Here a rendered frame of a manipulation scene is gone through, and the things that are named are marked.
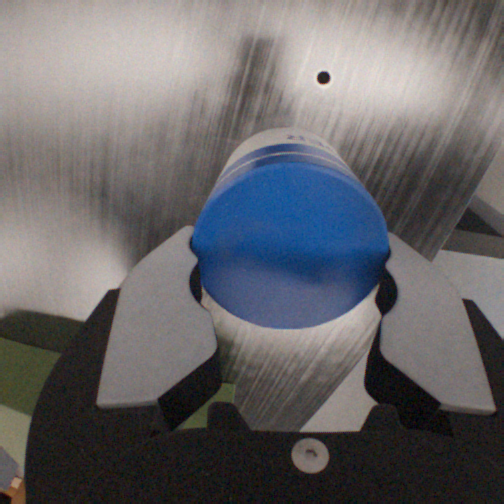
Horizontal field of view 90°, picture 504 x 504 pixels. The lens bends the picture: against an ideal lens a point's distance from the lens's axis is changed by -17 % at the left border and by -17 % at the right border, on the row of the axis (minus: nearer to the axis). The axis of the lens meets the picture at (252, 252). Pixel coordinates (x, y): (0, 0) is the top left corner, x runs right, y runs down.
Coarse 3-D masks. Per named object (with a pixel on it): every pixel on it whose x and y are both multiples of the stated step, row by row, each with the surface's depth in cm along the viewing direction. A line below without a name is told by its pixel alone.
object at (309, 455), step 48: (192, 432) 5; (240, 432) 5; (288, 432) 5; (336, 432) 5; (384, 432) 4; (432, 432) 4; (96, 480) 4; (144, 480) 4; (192, 480) 4; (240, 480) 4; (288, 480) 4; (336, 480) 4; (384, 480) 4; (432, 480) 4; (480, 480) 4
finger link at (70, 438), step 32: (96, 320) 7; (64, 352) 6; (96, 352) 6; (64, 384) 6; (96, 384) 6; (32, 416) 5; (64, 416) 5; (96, 416) 5; (128, 416) 5; (160, 416) 6; (32, 448) 4; (64, 448) 4; (96, 448) 5; (32, 480) 4; (64, 480) 4
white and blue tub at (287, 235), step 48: (288, 144) 11; (240, 192) 9; (288, 192) 9; (336, 192) 9; (192, 240) 10; (240, 240) 10; (288, 240) 10; (336, 240) 10; (384, 240) 10; (240, 288) 11; (288, 288) 11; (336, 288) 11
